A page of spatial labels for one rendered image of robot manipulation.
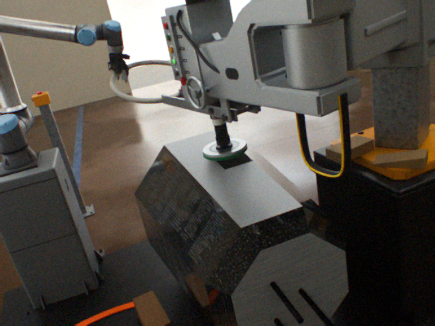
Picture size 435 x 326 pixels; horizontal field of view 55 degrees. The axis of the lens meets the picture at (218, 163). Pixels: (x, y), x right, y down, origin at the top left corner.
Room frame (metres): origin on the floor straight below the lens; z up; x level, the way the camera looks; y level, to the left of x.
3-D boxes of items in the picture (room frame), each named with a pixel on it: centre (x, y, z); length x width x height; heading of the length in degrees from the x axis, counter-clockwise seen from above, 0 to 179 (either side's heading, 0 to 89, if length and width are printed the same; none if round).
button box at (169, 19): (1.92, 0.09, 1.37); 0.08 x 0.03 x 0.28; 30
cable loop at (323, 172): (1.34, -0.37, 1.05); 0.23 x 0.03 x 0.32; 30
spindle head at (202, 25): (1.85, -0.08, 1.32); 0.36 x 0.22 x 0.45; 30
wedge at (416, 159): (1.56, -0.74, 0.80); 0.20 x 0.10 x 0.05; 54
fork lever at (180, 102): (2.01, 0.01, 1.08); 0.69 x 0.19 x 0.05; 30
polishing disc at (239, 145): (1.92, -0.04, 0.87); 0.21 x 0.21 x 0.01
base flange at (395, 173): (1.77, -0.85, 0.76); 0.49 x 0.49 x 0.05; 17
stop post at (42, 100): (3.34, 1.26, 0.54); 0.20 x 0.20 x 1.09; 17
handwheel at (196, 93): (1.75, 0.00, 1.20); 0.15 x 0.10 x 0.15; 30
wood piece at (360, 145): (1.75, -0.60, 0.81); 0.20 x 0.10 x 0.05; 115
